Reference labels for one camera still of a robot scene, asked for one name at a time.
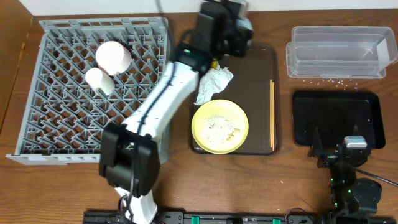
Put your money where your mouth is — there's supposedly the light blue bowl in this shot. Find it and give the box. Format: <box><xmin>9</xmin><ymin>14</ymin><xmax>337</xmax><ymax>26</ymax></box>
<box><xmin>237</xmin><ymin>18</ymin><xmax>253</xmax><ymax>39</ymax></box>

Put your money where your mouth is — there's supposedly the pink bowl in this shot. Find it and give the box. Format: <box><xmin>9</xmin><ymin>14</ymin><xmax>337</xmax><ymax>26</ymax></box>
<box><xmin>95</xmin><ymin>41</ymin><xmax>132</xmax><ymax>76</ymax></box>

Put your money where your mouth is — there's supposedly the white cup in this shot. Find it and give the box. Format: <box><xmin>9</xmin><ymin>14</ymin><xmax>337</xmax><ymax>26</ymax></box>
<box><xmin>85</xmin><ymin>68</ymin><xmax>115</xmax><ymax>96</ymax></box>

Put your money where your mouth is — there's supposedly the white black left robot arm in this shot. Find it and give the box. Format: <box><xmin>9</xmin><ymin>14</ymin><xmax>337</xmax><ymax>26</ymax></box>
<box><xmin>99</xmin><ymin>0</ymin><xmax>253</xmax><ymax>223</ymax></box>

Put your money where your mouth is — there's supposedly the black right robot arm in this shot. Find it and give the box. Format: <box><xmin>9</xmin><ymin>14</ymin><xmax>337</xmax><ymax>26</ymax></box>
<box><xmin>308</xmin><ymin>128</ymin><xmax>382</xmax><ymax>224</ymax></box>

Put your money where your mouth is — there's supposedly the grey dishwasher rack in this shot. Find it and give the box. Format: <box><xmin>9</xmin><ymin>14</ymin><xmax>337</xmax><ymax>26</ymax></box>
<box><xmin>9</xmin><ymin>17</ymin><xmax>169</xmax><ymax>165</ymax></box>

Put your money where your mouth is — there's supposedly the black plastic bin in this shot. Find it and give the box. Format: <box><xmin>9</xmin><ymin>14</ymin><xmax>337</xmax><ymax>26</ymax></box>
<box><xmin>292</xmin><ymin>90</ymin><xmax>386</xmax><ymax>149</ymax></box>

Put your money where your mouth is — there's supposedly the yellow orange snack wrapper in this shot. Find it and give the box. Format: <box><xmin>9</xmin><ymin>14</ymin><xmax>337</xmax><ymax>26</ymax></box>
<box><xmin>211</xmin><ymin>60</ymin><xmax>218</xmax><ymax>69</ymax></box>

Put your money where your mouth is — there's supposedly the crumpled white napkin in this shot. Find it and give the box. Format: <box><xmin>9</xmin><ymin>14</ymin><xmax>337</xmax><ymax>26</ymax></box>
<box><xmin>194</xmin><ymin>65</ymin><xmax>234</xmax><ymax>106</ymax></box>

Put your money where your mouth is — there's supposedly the dark brown serving tray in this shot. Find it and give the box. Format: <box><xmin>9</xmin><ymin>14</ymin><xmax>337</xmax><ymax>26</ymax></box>
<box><xmin>212</xmin><ymin>44</ymin><xmax>281</xmax><ymax>156</ymax></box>

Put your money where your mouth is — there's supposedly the clear plastic container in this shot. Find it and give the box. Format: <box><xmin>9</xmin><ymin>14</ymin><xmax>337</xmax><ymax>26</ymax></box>
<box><xmin>286</xmin><ymin>26</ymin><xmax>397</xmax><ymax>79</ymax></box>

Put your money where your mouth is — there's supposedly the yellow plate with rice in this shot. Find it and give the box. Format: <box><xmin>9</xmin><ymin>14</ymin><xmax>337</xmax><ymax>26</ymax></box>
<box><xmin>191</xmin><ymin>100</ymin><xmax>249</xmax><ymax>154</ymax></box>

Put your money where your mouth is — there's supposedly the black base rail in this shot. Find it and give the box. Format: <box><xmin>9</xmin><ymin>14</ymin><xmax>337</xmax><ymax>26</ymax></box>
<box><xmin>82</xmin><ymin>211</ymin><xmax>397</xmax><ymax>224</ymax></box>

